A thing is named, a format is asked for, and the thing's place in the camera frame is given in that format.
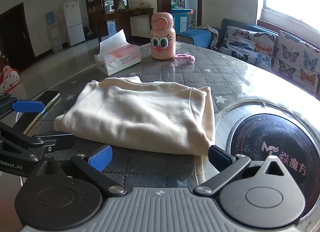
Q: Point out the left butterfly print cushion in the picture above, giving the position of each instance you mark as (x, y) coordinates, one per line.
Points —
(255, 48)

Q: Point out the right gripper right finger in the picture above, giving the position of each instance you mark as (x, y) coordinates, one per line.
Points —
(230, 168)

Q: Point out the butterfly print cushion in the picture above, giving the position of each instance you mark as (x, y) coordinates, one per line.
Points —
(255, 48)
(297, 62)

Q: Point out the blue white small cabinet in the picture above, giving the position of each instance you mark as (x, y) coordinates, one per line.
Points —
(181, 18)

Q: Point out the right butterfly print cushion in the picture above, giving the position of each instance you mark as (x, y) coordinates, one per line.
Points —
(297, 62)

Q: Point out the dark blue sofa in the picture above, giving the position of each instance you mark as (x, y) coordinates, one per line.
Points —
(189, 36)

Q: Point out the cream sweatshirt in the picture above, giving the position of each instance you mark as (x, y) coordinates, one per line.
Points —
(162, 117)

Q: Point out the dark wooden display cabinet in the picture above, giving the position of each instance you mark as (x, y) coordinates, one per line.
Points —
(102, 14)

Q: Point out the grey blanket on sofa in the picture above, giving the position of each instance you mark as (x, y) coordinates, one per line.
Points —
(206, 36)

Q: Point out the polka dot fabric bag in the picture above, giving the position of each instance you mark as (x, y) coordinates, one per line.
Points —
(9, 79)

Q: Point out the grey quilted star tablecloth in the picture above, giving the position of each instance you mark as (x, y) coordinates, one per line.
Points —
(230, 81)

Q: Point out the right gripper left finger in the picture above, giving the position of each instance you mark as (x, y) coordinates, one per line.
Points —
(90, 168)

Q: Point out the water dispenser with blue bottle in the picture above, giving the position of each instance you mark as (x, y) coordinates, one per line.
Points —
(53, 33)

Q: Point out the white refrigerator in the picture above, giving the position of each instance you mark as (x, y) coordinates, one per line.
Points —
(71, 18)

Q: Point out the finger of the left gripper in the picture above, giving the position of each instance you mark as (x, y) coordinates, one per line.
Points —
(9, 104)
(43, 143)

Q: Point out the white pink tissue pack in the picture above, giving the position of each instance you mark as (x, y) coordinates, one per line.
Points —
(116, 54)

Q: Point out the round black induction cooktop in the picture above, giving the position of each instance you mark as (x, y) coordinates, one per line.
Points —
(260, 129)

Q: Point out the pink cartoon face bottle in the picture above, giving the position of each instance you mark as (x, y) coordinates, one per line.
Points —
(162, 36)

